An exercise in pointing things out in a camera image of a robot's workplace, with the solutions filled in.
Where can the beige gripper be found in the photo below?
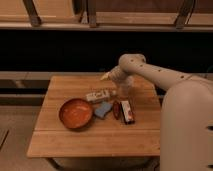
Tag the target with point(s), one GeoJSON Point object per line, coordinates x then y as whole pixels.
{"type": "Point", "coordinates": [124, 87]}

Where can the white labelled bottle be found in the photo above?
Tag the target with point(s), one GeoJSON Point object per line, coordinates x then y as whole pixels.
{"type": "Point", "coordinates": [100, 95]}

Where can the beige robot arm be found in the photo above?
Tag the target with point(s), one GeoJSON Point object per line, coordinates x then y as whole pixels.
{"type": "Point", "coordinates": [186, 129]}

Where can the orange ceramic bowl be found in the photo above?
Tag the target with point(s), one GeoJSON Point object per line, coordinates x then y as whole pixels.
{"type": "Point", "coordinates": [76, 113]}

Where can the dark red small object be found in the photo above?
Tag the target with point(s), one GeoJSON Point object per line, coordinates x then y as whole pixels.
{"type": "Point", "coordinates": [116, 109]}

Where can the red white snack box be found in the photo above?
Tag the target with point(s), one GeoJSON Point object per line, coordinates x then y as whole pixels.
{"type": "Point", "coordinates": [127, 112]}

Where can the blue sponge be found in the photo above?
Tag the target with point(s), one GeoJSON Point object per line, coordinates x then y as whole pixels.
{"type": "Point", "coordinates": [103, 109]}

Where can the wooden table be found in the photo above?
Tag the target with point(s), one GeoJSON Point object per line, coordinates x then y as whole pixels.
{"type": "Point", "coordinates": [101, 138]}

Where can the wooden shelf rail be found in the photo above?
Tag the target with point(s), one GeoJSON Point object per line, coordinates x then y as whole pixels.
{"type": "Point", "coordinates": [108, 15]}

